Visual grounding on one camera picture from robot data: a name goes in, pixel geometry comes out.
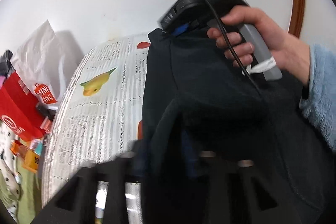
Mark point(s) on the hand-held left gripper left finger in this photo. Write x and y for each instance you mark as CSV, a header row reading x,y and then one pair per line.
x,y
137,163

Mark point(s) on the person's right forearm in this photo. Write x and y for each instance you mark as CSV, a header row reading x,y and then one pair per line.
x,y
320,87

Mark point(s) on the person's right hand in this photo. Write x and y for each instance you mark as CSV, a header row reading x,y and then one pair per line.
x,y
283,43

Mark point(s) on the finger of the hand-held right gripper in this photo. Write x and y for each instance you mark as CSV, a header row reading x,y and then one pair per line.
x,y
180,30

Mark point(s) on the black garment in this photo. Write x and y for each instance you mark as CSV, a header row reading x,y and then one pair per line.
x,y
210,98

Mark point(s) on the fruit print tablecloth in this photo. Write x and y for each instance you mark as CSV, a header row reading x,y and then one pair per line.
x,y
105,113

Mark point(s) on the white polka dot cloth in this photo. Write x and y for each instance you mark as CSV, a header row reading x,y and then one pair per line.
x,y
8,176

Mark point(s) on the black bag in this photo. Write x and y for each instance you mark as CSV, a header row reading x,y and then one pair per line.
x,y
5,61

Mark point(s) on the red paper bag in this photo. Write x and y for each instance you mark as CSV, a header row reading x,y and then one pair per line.
x,y
15,106

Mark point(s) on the orange snack packets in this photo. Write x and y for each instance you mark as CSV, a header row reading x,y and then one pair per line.
x,y
30,157

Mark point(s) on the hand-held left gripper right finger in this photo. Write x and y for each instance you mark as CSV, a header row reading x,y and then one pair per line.
x,y
189,158

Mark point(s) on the white shopping bag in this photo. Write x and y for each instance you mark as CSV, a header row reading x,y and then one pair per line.
x,y
44,56

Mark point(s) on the green bedding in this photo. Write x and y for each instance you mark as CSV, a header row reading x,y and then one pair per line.
x,y
29,195

